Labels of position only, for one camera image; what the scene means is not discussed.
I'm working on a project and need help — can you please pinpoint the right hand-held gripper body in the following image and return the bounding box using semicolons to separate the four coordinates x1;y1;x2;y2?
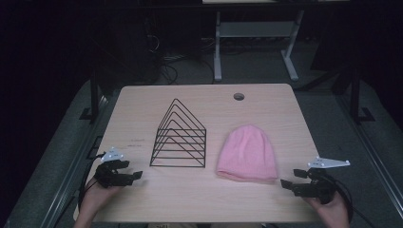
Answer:
296;156;352;205

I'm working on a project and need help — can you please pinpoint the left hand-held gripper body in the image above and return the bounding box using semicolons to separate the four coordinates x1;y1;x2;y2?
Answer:
93;146;134;189

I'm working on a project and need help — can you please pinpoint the person's right hand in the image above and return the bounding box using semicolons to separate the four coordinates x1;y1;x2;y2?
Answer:
304;192;350;228

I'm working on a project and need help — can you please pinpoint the pink knitted hat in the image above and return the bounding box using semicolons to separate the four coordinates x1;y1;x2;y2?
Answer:
216;123;279;183

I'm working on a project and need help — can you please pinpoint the grey metal stand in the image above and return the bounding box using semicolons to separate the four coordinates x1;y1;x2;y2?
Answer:
213;9;306;83

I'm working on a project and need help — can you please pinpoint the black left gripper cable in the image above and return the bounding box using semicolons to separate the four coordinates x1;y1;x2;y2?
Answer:
77;152;106;212

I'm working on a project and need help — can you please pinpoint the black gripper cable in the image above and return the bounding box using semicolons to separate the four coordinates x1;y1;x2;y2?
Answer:
77;152;106;212
329;175;378;228

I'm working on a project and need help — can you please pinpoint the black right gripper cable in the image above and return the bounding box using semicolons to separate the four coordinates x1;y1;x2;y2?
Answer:
329;175;378;228

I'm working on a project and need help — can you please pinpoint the black wire rack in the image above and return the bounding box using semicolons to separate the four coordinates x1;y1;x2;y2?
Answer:
149;98;207;168

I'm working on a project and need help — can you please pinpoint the black metal post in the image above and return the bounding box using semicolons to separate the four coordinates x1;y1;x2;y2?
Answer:
349;68;376;124
78;71;100;122

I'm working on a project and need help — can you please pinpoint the tangle of floor cables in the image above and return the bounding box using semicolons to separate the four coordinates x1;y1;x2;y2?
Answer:
145;33;217;86

